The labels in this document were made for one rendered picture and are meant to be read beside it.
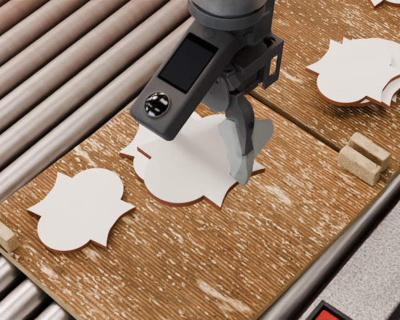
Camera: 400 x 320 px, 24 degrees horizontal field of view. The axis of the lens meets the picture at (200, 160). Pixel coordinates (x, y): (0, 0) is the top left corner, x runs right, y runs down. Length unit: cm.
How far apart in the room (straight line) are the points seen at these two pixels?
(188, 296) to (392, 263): 26
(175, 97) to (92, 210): 38
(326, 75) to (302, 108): 6
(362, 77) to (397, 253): 27
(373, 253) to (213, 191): 32
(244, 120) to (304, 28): 57
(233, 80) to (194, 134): 14
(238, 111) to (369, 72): 48
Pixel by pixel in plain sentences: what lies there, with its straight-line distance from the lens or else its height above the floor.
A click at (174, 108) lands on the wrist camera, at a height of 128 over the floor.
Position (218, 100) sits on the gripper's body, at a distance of 88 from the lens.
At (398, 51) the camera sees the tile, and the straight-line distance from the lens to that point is 138.
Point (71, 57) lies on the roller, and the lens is 141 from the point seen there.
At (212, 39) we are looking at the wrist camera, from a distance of 85.
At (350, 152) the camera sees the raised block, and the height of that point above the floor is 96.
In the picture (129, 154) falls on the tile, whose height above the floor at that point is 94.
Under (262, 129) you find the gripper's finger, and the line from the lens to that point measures 94.
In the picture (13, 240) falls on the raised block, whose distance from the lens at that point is 116.
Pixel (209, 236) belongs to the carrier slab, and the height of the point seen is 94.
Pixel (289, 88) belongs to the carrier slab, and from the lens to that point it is 134.
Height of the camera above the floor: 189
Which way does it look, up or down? 50 degrees down
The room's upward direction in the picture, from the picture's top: straight up
